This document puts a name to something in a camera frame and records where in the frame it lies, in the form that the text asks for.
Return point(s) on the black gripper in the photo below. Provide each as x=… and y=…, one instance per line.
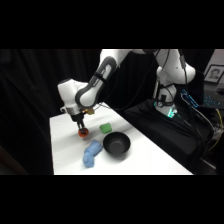
x=77, y=117

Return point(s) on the red ball with yellow spots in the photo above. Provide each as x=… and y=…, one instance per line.
x=83, y=134

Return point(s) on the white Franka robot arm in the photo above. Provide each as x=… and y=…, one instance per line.
x=100, y=77

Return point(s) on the black bowl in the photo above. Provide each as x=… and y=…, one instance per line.
x=116, y=145

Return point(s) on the green sponge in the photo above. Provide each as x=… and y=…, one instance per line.
x=106, y=128

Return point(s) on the blue crumpled cloth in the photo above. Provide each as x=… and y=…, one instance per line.
x=91, y=154

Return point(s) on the black curtain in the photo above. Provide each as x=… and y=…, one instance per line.
x=30, y=100

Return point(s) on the black robot stand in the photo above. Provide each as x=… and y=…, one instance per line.
x=160, y=133

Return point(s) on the small green light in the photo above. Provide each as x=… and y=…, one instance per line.
x=171, y=113

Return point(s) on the blue-lit keyboard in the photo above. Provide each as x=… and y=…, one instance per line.
x=200, y=98

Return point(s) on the framed picture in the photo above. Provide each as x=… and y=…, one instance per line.
x=214, y=73

